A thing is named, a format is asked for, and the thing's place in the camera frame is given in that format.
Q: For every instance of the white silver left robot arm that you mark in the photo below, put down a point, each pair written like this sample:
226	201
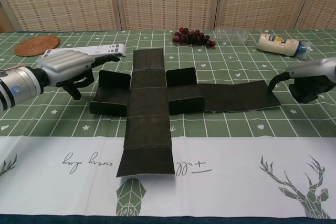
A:
18	87

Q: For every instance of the black cardboard box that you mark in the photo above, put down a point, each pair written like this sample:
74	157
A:
148	103

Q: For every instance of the white folding laptop stand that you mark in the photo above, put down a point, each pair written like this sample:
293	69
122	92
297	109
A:
105	49

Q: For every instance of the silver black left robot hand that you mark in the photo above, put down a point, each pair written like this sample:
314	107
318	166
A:
63	64

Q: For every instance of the green checked deer tablecloth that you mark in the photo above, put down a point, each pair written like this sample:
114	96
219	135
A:
236	142

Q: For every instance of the clear plastic cup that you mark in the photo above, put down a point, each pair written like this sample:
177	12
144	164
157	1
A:
231	36

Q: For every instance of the round woven rattan coaster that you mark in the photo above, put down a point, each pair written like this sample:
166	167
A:
36	47

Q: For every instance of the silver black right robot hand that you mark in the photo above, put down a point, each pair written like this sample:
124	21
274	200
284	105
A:
312	77

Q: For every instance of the mayonnaise squeeze bottle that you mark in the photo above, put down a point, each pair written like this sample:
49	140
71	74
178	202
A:
275	44

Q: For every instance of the bunch of red grapes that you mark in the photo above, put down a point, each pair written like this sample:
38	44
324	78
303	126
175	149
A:
191	37

